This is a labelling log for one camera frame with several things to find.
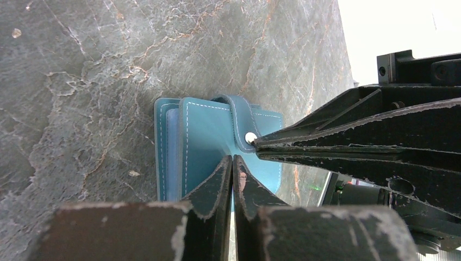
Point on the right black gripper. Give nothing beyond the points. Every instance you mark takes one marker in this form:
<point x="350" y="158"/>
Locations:
<point x="386" y="116"/>

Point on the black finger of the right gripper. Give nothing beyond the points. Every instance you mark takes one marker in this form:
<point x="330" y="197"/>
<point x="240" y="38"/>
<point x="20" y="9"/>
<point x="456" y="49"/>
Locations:
<point x="432" y="178"/>

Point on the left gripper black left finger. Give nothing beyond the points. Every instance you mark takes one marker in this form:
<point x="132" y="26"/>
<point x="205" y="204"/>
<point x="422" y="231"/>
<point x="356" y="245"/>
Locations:
<point x="195" y="228"/>

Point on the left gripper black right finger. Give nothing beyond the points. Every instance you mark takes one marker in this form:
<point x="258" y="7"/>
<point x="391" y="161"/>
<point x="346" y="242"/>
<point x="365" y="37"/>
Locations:
<point x="267" y="228"/>

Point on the blue card holder wallet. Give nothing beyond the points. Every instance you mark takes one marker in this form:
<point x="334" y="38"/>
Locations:
<point x="193" y="135"/>

